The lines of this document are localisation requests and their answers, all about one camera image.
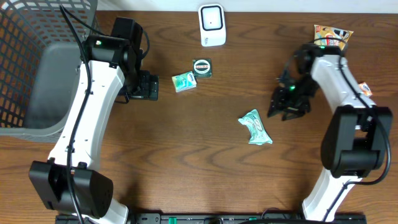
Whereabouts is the grey plastic mesh basket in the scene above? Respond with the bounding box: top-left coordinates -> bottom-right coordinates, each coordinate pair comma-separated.
1,0 -> 98,142

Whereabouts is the green Zam-Buk ointment box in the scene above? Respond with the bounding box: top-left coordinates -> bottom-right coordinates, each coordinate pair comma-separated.
193,58 -> 212,78

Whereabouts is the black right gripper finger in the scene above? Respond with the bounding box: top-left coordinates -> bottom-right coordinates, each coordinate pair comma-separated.
282,111 -> 306,121
267,104 -> 282,118

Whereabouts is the cream snack bag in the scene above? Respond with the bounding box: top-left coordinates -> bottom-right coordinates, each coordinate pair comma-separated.
314,25 -> 354,50

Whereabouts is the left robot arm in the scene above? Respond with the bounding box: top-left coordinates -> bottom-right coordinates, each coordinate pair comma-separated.
29,17 -> 159,223

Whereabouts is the teal white tissue packet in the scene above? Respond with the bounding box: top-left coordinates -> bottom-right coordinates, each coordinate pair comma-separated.
238,109 -> 273,145

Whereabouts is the white barcode scanner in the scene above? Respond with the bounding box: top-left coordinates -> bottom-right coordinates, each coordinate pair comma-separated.
198,4 -> 226,47

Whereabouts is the orange snack packet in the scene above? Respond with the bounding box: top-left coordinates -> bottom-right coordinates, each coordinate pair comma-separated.
358,82 -> 373,96

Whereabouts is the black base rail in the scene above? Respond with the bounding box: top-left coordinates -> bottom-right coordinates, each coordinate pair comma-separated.
55,211 -> 367,224

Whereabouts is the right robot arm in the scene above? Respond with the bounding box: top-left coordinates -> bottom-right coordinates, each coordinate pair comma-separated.
267,42 -> 393,223

